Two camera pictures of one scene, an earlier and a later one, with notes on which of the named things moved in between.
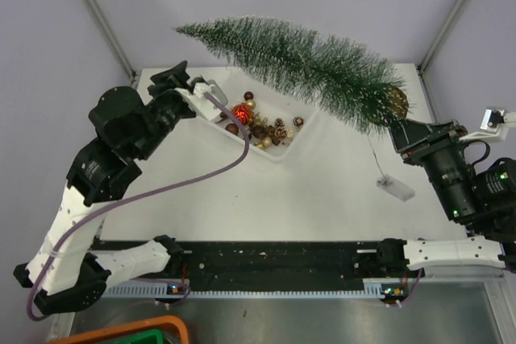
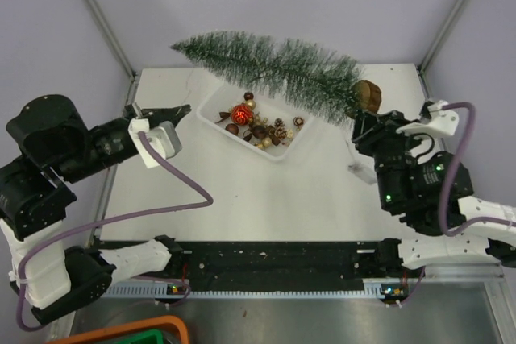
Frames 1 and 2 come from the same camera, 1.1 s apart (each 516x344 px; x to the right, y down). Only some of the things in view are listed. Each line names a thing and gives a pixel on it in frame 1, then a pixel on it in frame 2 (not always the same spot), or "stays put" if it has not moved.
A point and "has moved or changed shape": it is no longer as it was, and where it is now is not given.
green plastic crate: x=151 y=337 stays put
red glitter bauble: x=243 y=113 stays put
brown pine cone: x=279 y=123 stays put
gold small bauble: x=251 y=103 stays put
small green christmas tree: x=340 y=80 has moved or changed shape
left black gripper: x=173 y=78 -> x=160 y=114
